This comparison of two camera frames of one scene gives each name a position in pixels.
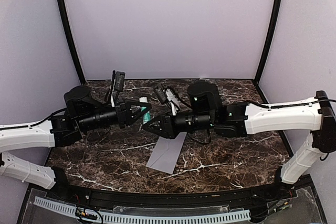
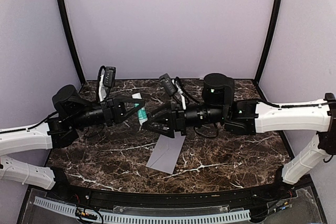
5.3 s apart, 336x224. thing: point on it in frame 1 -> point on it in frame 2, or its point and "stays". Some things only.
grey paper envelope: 166,152 stays
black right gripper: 167,128 -> 178,124
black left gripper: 124,113 -> 114,109
